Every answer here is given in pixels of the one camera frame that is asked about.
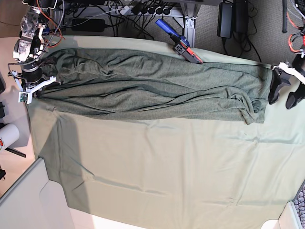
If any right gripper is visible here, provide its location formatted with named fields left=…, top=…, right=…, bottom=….
left=21, top=62, right=47, bottom=90

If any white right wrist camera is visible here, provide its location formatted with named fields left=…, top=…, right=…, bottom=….
left=8, top=63, right=60, bottom=104

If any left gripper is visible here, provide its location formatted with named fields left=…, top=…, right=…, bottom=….
left=268, top=56, right=305, bottom=110

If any white paper roll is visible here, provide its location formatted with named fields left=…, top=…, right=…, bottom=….
left=0, top=123, right=20, bottom=151

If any aluminium frame post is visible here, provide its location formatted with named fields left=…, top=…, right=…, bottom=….
left=180, top=1, right=200, bottom=48

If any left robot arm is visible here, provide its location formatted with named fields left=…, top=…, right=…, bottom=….
left=268, top=0, right=305, bottom=110

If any black power brick, left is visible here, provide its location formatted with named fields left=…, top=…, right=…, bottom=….
left=70, top=19, right=106, bottom=32

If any green T-shirt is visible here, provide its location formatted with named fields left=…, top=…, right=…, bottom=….
left=38, top=49, right=272, bottom=124

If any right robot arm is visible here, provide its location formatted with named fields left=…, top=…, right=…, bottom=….
left=8, top=0, right=63, bottom=92

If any blue orange clamp, middle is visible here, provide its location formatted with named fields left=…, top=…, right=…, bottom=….
left=156, top=19, right=203, bottom=64

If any light green table cloth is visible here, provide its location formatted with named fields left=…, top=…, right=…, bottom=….
left=27, top=36, right=305, bottom=229

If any black power adapter, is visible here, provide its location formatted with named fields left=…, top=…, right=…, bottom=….
left=233, top=0, right=249, bottom=34
left=217, top=2, right=233, bottom=39

